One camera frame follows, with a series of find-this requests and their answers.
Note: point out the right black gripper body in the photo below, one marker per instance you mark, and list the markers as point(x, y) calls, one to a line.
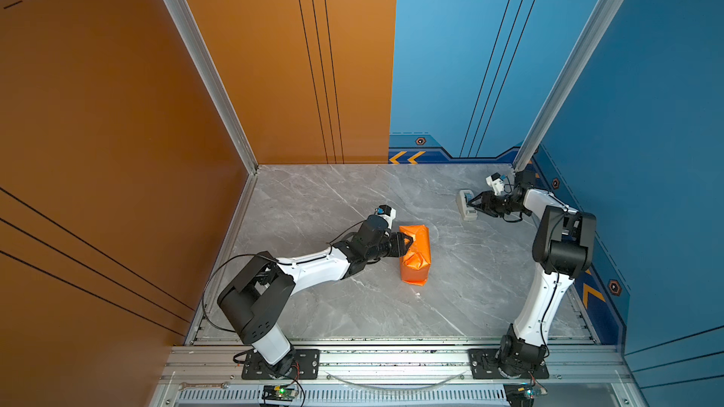
point(501, 204)

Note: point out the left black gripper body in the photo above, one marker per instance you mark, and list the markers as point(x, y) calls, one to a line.
point(384, 250)

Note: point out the yellow orange wrapping paper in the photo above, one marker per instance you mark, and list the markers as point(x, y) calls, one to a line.
point(416, 263)

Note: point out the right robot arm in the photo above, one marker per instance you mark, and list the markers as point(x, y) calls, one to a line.
point(562, 250)

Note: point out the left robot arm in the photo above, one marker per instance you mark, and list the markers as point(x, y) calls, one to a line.
point(254, 300)

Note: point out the white tape dispenser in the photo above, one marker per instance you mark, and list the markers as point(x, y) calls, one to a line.
point(467, 212)

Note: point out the left green circuit board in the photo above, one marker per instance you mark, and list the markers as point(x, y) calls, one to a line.
point(280, 395)

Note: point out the green circuit board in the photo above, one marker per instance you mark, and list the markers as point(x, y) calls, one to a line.
point(280, 395)
point(519, 396)

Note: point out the right green circuit board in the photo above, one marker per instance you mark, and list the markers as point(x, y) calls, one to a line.
point(519, 396)

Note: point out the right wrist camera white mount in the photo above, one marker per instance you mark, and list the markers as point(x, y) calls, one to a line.
point(499, 184)

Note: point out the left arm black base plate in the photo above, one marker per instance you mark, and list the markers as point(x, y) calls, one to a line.
point(299, 364)

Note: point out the clear tube on rail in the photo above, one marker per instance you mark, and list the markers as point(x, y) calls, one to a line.
point(395, 385)

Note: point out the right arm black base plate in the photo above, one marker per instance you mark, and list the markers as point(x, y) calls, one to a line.
point(488, 364)

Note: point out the aluminium front rail frame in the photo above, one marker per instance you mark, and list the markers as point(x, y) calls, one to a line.
point(581, 375)

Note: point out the right aluminium corner post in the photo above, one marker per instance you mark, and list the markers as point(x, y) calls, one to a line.
point(596, 26)

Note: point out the aluminium corner post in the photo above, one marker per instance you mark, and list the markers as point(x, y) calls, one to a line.
point(596, 26)
point(192, 37)

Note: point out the left aluminium corner post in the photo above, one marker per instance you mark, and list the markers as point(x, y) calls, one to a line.
point(192, 37)

